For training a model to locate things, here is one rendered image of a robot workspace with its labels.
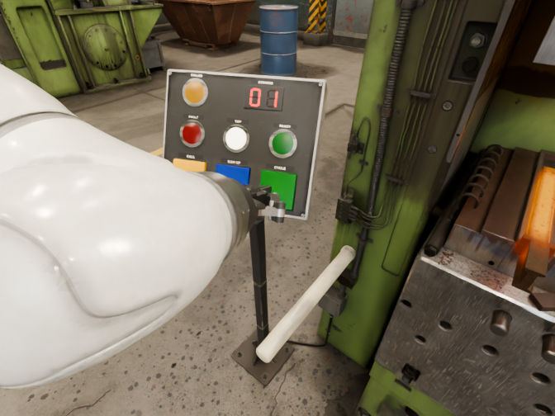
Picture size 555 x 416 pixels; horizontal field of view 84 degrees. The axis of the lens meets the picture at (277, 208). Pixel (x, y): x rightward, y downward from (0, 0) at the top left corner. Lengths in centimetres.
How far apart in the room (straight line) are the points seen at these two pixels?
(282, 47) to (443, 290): 467
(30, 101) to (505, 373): 85
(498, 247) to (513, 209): 11
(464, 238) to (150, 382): 132
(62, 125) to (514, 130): 106
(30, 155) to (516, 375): 83
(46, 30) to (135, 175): 488
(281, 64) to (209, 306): 413
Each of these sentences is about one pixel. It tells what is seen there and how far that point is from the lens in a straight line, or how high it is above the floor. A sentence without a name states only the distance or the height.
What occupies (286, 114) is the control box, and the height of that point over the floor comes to 114.
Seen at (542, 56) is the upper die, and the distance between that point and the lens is 57.
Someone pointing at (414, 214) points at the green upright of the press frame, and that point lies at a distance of 88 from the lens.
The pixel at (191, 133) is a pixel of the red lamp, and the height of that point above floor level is 109.
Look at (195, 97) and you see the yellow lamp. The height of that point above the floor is 115.
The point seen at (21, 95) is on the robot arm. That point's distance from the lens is 25.
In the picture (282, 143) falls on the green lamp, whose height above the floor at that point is 109.
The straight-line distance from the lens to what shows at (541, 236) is 70.
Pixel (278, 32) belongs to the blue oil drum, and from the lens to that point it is 508.
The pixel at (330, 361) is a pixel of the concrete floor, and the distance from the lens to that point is 153.
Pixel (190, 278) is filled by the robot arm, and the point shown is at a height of 124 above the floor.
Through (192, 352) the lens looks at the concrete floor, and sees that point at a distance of 158.
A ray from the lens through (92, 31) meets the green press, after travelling 502.
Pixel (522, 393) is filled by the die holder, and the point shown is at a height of 70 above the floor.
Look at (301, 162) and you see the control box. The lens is 63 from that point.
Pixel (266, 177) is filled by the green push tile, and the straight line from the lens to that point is 64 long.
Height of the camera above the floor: 138
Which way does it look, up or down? 39 degrees down
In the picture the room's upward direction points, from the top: straight up
